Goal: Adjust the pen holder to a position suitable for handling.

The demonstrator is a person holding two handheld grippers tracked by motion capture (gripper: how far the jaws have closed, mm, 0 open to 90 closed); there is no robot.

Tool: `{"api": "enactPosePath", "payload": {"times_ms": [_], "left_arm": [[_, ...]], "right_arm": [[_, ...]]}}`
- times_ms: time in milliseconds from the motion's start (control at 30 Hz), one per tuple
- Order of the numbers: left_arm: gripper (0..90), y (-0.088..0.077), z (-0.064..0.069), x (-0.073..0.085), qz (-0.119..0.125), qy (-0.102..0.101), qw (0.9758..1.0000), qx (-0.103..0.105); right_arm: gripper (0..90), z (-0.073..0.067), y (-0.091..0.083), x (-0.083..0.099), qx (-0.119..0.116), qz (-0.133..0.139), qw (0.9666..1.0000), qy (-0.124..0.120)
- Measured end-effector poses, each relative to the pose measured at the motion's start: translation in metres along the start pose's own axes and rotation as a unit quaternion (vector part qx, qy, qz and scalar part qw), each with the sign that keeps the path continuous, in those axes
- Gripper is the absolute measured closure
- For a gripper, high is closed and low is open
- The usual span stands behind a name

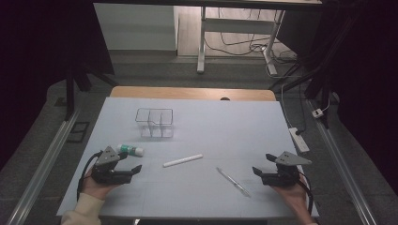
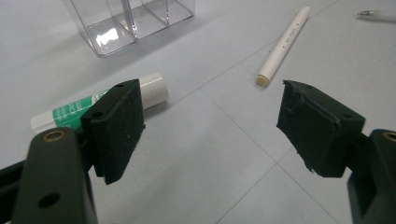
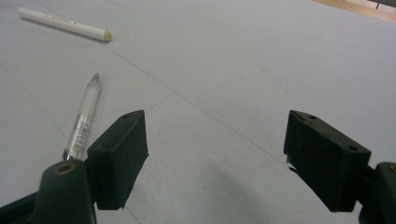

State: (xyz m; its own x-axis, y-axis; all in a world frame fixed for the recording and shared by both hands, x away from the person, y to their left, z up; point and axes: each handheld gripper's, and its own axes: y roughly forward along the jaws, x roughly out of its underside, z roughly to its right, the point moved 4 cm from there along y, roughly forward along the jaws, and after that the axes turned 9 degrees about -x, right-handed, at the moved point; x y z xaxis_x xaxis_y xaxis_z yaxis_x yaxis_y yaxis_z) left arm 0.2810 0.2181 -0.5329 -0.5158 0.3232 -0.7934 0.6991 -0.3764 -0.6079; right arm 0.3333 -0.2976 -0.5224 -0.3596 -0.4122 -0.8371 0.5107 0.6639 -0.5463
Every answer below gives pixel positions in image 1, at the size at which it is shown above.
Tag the white power strip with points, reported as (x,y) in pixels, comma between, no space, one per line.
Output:
(299,140)

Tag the dark curtain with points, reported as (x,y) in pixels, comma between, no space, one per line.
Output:
(369,78)
(37,47)

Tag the white cabinet panel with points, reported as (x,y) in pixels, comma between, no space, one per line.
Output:
(134,26)

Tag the person's right hand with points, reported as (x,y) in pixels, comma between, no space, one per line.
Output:
(295,197)

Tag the person's left hand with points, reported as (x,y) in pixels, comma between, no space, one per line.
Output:
(95,189)

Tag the white pen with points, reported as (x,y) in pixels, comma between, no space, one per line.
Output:
(183,160)

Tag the small white adapter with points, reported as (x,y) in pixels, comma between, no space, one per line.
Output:
(317,113)

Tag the clear pen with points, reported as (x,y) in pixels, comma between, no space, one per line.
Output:
(233,181)

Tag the white desk frame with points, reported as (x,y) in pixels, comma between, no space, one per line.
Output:
(237,25)

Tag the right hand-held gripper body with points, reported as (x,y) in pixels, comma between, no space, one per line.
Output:
(281,179)

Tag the black tripod stand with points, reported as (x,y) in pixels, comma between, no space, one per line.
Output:
(70,90)
(317,84)

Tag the clear plastic organizer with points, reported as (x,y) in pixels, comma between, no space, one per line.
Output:
(155,123)

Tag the aluminium rail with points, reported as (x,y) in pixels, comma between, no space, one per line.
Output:
(341,168)
(43,168)

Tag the green and white glue stick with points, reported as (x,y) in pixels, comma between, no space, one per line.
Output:
(133,150)

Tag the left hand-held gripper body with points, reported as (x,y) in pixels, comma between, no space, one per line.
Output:
(109,176)

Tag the black floor frame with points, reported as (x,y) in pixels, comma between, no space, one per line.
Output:
(78,132)

